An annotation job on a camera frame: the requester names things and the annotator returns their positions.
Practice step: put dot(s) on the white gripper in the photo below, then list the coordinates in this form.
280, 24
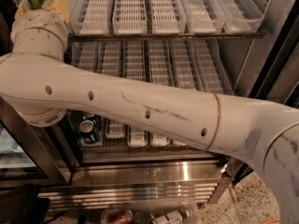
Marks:
38, 21

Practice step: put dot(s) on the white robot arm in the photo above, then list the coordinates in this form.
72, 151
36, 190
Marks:
40, 87

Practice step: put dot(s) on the top shelf tray two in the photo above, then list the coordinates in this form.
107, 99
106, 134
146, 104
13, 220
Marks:
92, 17

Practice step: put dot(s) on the shelf tray two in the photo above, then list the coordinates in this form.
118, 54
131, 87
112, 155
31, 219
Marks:
92, 17
84, 55

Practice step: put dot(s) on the middle shelf tray two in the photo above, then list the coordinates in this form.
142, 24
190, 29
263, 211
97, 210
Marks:
84, 55

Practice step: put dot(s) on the middle shelf tray three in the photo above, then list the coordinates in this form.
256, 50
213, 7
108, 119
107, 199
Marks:
109, 62

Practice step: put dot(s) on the shelf tray three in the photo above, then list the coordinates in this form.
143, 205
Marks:
109, 62
129, 17

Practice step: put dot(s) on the top shelf tray three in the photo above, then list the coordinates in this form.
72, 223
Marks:
129, 17

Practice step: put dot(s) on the middle shelf tray four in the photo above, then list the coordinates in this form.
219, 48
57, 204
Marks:
133, 64

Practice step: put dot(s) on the shelf tray four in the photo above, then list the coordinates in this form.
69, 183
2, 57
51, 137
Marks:
167, 17
133, 64

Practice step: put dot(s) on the blue soda can rear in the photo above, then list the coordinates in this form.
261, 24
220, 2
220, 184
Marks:
94, 118

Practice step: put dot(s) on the blue soda can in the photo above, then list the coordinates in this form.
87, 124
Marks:
94, 118
88, 134

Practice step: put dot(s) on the top shelf tray four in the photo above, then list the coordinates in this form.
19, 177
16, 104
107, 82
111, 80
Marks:
167, 17

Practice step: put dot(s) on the middle shelf tray five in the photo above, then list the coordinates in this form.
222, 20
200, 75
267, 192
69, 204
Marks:
159, 63

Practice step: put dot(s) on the shelf tray five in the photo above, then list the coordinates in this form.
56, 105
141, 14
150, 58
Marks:
203, 16
159, 63

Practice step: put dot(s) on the blue soda can front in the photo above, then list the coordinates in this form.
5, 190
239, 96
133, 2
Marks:
88, 134

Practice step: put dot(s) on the middle shelf tray six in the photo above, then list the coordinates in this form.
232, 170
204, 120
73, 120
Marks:
183, 67

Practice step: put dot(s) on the shelf tray six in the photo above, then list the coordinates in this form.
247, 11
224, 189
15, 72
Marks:
183, 67
242, 16

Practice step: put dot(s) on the top shelf tray five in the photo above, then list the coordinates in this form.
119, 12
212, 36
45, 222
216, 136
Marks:
203, 16

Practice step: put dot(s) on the middle shelf tray seven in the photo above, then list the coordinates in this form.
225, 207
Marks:
211, 70

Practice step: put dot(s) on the top shelf tray six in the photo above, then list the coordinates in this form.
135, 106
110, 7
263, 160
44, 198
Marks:
242, 16

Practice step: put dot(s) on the fridge glass door right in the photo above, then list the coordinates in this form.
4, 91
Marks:
276, 61

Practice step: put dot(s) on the red can in bin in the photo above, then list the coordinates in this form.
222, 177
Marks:
123, 217

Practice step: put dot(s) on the clear plastic floor bin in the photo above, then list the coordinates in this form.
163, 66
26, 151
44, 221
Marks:
144, 210

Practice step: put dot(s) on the white bottle in bin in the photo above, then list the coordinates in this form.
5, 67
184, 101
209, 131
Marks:
174, 217

